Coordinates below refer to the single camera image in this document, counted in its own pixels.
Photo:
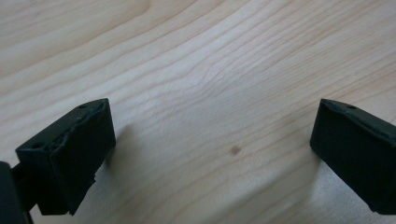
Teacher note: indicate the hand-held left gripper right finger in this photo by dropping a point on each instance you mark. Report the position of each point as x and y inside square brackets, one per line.
[358, 149]

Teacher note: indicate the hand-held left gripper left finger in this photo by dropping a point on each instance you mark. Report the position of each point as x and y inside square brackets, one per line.
[74, 149]

